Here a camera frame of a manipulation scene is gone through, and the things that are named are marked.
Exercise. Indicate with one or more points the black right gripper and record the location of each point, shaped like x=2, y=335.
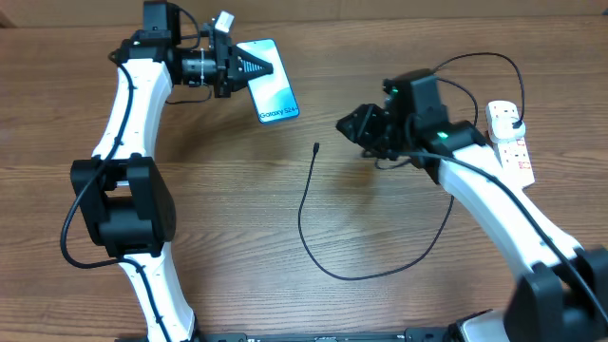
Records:
x=366, y=120

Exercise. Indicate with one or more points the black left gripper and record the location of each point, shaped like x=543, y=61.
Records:
x=228, y=76

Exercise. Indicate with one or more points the Samsung Galaxy smartphone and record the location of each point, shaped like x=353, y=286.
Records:
x=272, y=94

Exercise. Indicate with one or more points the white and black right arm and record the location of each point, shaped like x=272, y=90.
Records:
x=561, y=289

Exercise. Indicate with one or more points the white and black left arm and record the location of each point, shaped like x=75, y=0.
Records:
x=125, y=203

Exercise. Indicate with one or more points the white charger plug adapter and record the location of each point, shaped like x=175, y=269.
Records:
x=503, y=130

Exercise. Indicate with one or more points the white power strip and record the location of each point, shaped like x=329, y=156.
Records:
x=513, y=156

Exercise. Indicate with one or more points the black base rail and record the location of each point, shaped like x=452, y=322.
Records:
x=332, y=337

